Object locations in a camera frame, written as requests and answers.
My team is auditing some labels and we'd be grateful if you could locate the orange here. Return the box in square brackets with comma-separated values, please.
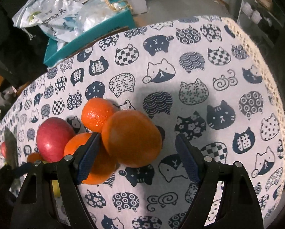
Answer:
[27, 152, 44, 163]
[101, 110, 162, 168]
[64, 133, 117, 185]

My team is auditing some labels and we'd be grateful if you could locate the cat pattern tablecloth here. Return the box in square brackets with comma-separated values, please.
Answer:
[0, 15, 285, 228]

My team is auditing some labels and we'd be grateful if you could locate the grey clothes pile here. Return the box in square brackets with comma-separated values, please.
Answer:
[0, 86, 16, 118]

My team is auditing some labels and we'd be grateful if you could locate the teal plastic crate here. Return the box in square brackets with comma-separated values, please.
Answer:
[44, 0, 136, 67]

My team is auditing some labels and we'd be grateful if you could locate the white rice bag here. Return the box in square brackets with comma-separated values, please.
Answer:
[12, 0, 83, 44]

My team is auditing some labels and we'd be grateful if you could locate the dark red apple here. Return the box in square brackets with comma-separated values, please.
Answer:
[36, 117, 75, 162]

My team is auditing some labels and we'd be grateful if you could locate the shoe rack with shoes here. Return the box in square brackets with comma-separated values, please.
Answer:
[237, 0, 285, 48]

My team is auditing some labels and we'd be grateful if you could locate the yellow pear front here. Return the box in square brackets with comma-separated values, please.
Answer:
[51, 180, 61, 198]

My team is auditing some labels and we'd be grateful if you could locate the clear plastic bag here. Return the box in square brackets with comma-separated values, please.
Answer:
[77, 0, 132, 33]

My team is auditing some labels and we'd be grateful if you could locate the small mandarin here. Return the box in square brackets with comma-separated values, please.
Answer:
[81, 98, 117, 133]

